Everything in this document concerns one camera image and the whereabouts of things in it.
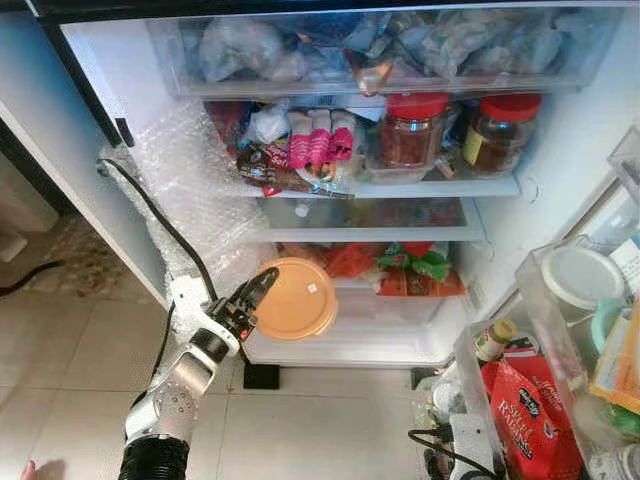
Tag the white pack with pink labels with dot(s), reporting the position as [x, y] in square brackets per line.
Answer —
[320, 145]

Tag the clear frozen food bag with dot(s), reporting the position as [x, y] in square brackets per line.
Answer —
[460, 40]
[240, 48]

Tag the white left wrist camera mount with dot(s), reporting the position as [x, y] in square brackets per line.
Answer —
[188, 300]

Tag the clear fridge door bin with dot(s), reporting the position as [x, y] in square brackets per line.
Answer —
[628, 165]
[555, 340]
[468, 380]

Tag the red lid jar reddish contents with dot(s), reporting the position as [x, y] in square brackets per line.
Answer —
[412, 140]

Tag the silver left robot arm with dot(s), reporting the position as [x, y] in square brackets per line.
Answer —
[175, 405]

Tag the fridge door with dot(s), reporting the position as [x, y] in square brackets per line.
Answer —
[625, 215]

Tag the green food bag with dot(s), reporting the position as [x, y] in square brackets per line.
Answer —
[425, 262]

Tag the clear bubble wrap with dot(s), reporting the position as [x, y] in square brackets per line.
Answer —
[190, 190]

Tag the small bottle yellow cap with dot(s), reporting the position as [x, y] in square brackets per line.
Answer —
[494, 342]

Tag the knotted white plastic bag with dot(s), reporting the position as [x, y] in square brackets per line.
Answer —
[268, 125]

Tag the household fridge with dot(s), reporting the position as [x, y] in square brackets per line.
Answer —
[580, 110]

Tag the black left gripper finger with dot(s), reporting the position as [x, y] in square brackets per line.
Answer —
[262, 290]

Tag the black fridge foot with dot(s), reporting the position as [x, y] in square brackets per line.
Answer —
[261, 376]

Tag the glass crisper cover shelf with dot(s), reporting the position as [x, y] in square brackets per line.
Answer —
[360, 230]

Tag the orange red plastic bag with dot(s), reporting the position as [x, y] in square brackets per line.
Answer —
[352, 262]

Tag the clear crisper drawer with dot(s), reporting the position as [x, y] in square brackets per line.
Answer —
[390, 330]

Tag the red snack bag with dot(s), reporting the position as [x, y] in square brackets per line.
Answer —
[535, 420]

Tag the yellow orange printed box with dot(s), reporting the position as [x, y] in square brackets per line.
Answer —
[625, 365]

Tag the teal cup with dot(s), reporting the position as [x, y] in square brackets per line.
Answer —
[603, 325]

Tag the clear tub with white lid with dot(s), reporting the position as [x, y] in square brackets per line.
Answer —
[583, 277]

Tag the brown food packet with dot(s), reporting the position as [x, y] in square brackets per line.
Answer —
[285, 178]

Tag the person bare foot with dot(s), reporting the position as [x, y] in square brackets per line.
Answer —
[27, 471]

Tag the red printed food packet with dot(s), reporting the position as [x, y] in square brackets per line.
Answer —
[420, 285]

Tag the glass fridge shelf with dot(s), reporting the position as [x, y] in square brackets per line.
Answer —
[450, 187]

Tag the clear freezer drawer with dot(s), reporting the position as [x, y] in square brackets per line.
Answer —
[400, 85]

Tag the red lid jar yellow label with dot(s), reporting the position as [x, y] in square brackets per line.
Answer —
[500, 140]

